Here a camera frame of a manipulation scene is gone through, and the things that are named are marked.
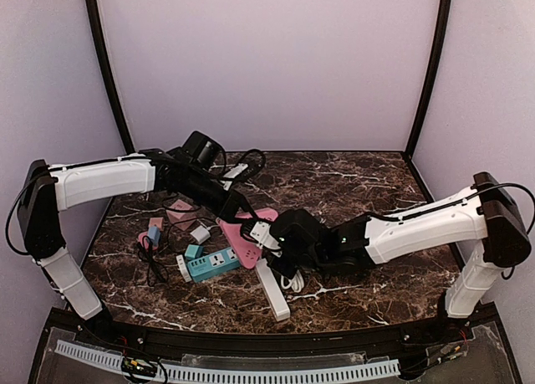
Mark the white power cord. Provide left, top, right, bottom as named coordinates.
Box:
left=279, top=269, right=306, bottom=294

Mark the white power strip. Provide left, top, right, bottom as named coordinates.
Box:
left=255, top=259, right=291, bottom=322

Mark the pink triangular power strip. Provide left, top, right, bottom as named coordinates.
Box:
left=217, top=207, right=278, bottom=269

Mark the white usb charger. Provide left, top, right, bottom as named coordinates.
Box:
left=190, top=226, right=211, bottom=245

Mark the pink cube socket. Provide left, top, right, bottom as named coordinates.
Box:
left=164, top=200, right=198, bottom=231

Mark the teal charger plug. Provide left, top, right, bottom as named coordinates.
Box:
left=184, top=244, right=204, bottom=260

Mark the teal power strip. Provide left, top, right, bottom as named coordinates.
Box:
left=186, top=247, right=242, bottom=283

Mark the light pink charger block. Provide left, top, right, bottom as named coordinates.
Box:
left=145, top=218, right=164, bottom=248

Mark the bright pink plug adapter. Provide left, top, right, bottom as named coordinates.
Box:
left=137, top=232, right=152, bottom=248

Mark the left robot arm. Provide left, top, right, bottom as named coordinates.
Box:
left=10, top=131, right=256, bottom=320

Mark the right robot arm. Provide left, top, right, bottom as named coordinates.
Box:
left=263, top=172, right=532, bottom=319

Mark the left circuit board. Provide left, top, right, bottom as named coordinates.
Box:
left=120, top=357, right=157, bottom=376

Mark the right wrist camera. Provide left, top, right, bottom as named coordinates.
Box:
left=247, top=221, right=281, bottom=251

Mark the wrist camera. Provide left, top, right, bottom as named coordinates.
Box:
left=247, top=221, right=281, bottom=251
left=222, top=149, right=267, bottom=191

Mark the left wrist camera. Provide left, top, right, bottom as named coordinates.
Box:
left=222, top=149, right=267, bottom=191

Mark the black cable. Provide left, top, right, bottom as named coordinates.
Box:
left=134, top=233, right=171, bottom=287

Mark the white slotted cable duct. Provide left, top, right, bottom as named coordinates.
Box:
left=54, top=338, right=402, bottom=383

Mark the black front rail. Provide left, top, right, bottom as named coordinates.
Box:
left=77, top=319, right=460, bottom=360

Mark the left black frame post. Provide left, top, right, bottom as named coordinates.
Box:
left=84, top=0, right=135, bottom=153

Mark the black frame post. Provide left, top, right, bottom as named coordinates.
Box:
left=84, top=0, right=135, bottom=153
left=404, top=0, right=452, bottom=160

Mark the right black frame post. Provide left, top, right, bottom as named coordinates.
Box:
left=404, top=0, right=452, bottom=160

